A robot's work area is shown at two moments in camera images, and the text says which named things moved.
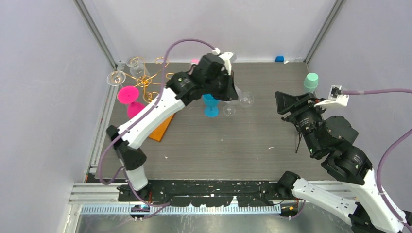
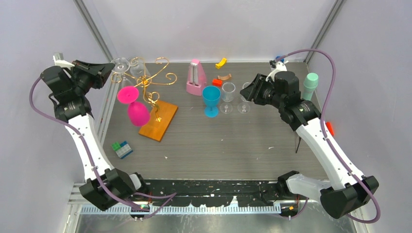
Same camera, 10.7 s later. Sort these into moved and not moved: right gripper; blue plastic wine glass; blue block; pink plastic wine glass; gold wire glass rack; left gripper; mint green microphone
Moved: left gripper; right gripper
Not moved: mint green microphone; pink plastic wine glass; blue block; blue plastic wine glass; gold wire glass rack
